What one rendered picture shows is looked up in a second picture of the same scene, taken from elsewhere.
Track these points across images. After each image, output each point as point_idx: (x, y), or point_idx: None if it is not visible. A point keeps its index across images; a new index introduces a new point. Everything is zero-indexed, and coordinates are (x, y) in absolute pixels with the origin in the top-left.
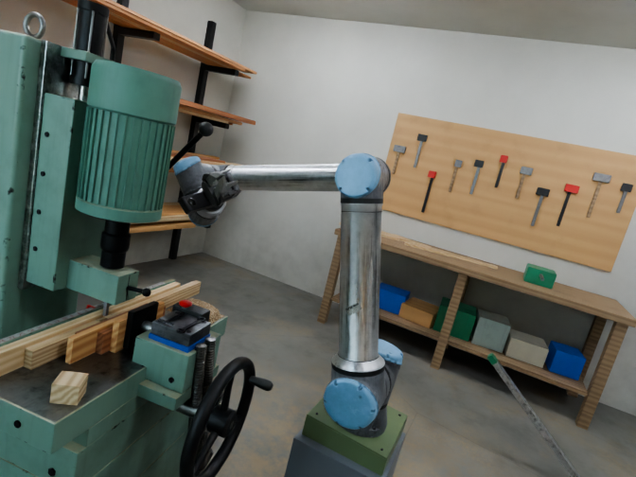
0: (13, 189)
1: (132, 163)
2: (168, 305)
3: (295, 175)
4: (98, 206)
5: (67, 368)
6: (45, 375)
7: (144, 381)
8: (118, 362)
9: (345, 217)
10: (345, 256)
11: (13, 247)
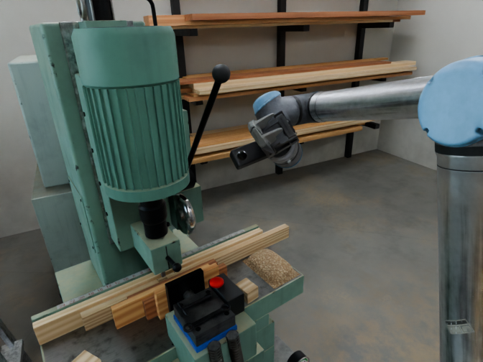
0: (77, 166)
1: (120, 141)
2: (246, 255)
3: (385, 100)
4: (108, 187)
5: (111, 335)
6: (91, 340)
7: (175, 360)
8: (156, 334)
9: (441, 177)
10: (443, 241)
11: (94, 212)
